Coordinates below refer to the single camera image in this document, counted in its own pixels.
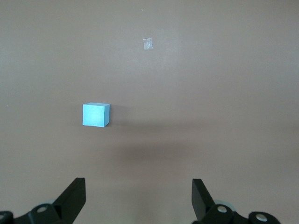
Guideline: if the clear tape piece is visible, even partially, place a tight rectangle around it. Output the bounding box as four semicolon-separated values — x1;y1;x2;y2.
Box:
142;38;154;50

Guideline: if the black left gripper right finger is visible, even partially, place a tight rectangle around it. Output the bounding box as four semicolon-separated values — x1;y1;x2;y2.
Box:
191;179;280;224

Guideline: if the light blue foam block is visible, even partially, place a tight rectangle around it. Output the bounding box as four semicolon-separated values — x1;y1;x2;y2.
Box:
82;102;110;127

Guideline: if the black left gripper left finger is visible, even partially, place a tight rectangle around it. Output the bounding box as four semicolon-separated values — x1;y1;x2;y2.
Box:
0;177;86;224

